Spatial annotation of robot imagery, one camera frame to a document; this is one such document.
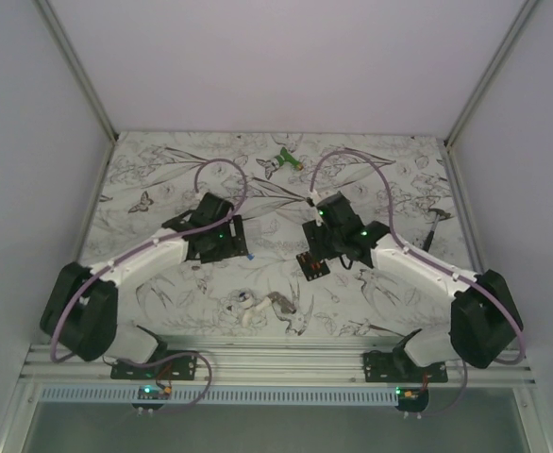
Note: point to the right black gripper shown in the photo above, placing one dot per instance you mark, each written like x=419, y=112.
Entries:
x=312, y=234

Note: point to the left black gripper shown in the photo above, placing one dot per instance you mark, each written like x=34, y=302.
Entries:
x=234, y=246

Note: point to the clear plastic fuse box cover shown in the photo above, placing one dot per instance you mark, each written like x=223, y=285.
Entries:
x=253, y=228

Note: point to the black fuse box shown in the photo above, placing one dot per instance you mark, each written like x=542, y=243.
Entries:
x=311, y=267

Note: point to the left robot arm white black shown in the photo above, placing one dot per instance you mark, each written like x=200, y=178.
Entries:
x=82, y=310

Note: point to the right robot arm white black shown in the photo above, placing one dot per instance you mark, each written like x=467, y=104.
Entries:
x=483, y=319

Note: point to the white pipe fitting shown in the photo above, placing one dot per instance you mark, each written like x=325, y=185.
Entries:
x=249, y=308

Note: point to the floral printed table mat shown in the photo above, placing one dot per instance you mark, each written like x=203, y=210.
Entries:
x=155, y=176

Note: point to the green spray nozzle toy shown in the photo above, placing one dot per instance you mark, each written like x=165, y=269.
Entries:
x=284, y=157

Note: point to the small grey hammer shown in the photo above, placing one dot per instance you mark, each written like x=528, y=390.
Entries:
x=439, y=216

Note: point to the left small circuit board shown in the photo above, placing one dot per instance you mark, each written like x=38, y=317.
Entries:
x=154, y=392

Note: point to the small circuit board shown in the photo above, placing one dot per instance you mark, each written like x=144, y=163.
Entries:
x=410, y=394
x=154, y=392

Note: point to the right small circuit board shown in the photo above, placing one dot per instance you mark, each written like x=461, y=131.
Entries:
x=410, y=394

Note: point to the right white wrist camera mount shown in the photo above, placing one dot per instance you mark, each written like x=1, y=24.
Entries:
x=314, y=199

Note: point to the grey metal bracket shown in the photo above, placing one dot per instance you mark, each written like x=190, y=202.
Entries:
x=281, y=305

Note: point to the aluminium rail frame front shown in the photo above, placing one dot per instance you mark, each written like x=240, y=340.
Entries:
x=252, y=361

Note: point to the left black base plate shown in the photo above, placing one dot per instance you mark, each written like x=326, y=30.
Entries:
x=165, y=365

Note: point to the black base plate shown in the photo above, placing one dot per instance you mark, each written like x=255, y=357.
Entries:
x=387, y=367
x=165, y=365

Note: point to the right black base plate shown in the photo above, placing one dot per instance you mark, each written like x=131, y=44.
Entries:
x=387, y=367

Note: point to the perforated grey cable duct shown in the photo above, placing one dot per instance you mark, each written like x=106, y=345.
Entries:
x=224, y=395

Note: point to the right aluminium corner post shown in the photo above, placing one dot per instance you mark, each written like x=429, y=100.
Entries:
x=503, y=51

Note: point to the aluminium corner post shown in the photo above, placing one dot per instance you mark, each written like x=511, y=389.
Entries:
x=503, y=51
x=67, y=50

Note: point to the left aluminium corner post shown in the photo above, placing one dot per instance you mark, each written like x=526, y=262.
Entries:
x=67, y=50

